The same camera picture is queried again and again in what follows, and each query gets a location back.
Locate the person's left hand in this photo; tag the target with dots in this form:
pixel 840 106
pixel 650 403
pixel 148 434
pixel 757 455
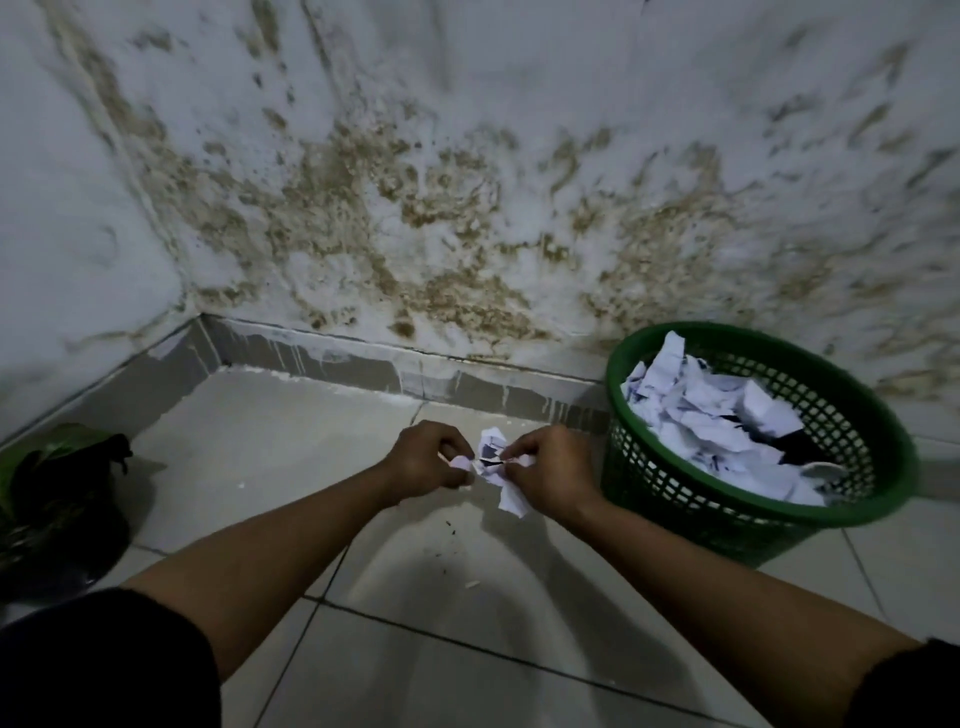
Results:
pixel 420 461

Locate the person's right hand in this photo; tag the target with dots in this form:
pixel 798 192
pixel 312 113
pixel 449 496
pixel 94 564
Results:
pixel 551 472

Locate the person's left fingers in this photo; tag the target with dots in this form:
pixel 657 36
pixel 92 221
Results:
pixel 456 457

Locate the person's right fingers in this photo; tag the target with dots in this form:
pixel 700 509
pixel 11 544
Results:
pixel 519 459

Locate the torn white paper piece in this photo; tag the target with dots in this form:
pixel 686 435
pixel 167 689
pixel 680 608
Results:
pixel 491 469

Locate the person's left forearm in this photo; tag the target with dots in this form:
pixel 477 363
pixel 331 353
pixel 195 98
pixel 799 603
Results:
pixel 262 559

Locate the person's right forearm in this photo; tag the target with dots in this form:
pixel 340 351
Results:
pixel 720 600

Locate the pile of torn white papers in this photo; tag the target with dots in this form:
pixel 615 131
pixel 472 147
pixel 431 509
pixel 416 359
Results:
pixel 720 431

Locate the green plastic mesh basket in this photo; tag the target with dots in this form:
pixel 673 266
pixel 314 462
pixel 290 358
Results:
pixel 757 487

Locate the black and green bag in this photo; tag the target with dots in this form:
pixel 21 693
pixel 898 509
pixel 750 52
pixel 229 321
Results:
pixel 60 502

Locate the person's black left sleeve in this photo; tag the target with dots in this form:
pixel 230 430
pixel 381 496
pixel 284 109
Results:
pixel 105 660

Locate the person's black sleeve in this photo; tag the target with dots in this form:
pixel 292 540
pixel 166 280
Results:
pixel 904 686
pixel 105 660

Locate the person's black right sleeve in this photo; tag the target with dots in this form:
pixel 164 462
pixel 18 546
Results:
pixel 904 686

